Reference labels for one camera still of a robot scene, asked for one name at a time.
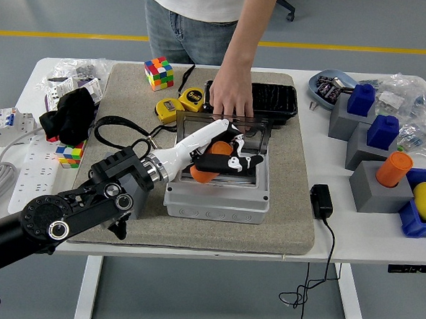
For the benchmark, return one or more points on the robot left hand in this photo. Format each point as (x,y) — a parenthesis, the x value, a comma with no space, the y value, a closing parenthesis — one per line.
(196,140)

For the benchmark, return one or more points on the person's left hand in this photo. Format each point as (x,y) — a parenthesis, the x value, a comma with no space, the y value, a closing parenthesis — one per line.
(231,92)

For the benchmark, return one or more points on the smoky transparent box lid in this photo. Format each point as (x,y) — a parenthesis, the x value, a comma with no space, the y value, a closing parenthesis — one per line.
(187,129)

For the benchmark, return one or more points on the orange cylinder battery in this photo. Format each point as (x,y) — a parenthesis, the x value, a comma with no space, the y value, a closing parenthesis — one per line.
(219,148)
(395,168)

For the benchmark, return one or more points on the person's left forearm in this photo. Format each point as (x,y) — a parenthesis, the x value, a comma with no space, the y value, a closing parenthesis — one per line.
(248,31)

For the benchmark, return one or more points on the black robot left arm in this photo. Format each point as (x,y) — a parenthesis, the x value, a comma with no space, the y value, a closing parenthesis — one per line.
(42,225)

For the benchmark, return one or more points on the black plastic tray box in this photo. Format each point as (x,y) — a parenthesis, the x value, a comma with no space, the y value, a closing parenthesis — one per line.
(274,100)

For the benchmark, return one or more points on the grey electrical junction box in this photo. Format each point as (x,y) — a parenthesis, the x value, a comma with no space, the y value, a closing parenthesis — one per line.
(217,208)

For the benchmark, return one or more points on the yellow tape measure 5m label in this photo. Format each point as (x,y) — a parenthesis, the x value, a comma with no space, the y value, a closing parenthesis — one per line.
(192,97)

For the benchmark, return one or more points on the yellow tape measure plain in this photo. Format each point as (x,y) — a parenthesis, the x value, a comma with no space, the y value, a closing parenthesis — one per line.
(169,110)

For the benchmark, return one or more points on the colourful puzzle cube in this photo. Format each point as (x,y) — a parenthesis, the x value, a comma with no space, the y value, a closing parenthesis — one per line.
(158,73)
(70,156)

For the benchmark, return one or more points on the light blue dish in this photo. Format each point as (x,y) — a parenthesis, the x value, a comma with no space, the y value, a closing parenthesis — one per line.
(312,89)

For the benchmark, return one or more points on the small metal screws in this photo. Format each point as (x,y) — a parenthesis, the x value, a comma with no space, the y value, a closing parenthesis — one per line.
(313,106)

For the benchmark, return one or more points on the grey-brown fabric mat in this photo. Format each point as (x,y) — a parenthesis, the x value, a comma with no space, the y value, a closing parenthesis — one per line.
(194,234)

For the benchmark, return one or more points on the black purple packet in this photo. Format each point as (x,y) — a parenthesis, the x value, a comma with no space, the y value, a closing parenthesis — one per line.
(325,80)
(329,91)

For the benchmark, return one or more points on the person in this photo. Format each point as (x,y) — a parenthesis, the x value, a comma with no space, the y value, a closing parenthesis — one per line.
(190,6)

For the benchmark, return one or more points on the black office chair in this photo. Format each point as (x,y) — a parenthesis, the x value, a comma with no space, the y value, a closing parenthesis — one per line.
(290,16)

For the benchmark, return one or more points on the silver black clip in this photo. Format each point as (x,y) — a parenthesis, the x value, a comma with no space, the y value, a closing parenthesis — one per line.
(342,84)

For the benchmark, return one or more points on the grey holder block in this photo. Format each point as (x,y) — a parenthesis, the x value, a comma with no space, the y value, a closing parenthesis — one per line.
(373,194)
(342,120)
(358,150)

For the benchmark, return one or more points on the black cloth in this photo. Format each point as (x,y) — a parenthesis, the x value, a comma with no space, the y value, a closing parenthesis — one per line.
(72,115)

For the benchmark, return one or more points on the blue stepped block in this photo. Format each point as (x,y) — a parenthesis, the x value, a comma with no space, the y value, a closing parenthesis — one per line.
(383,132)
(361,100)

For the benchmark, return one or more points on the black power adapter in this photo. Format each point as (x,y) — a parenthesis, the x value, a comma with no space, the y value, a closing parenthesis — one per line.
(321,202)

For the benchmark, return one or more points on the clear bag of small parts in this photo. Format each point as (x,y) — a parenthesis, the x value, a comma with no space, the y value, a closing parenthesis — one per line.
(409,88)
(420,137)
(70,67)

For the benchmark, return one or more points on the white power strip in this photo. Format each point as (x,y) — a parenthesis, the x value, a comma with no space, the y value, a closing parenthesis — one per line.
(35,170)

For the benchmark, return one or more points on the white table leg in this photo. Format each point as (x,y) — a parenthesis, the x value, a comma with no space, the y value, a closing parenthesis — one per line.
(87,289)
(350,301)

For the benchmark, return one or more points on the white circuit breaker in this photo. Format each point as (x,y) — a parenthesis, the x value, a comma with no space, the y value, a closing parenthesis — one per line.
(10,125)

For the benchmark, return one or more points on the blue plastic bin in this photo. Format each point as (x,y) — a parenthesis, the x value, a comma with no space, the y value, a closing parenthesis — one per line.
(415,226)

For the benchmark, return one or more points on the black table control panel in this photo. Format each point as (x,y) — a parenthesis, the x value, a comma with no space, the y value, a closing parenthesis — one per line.
(401,269)

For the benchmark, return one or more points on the white wall socket pack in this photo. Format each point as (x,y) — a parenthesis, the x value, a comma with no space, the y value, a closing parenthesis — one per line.
(91,87)
(58,92)

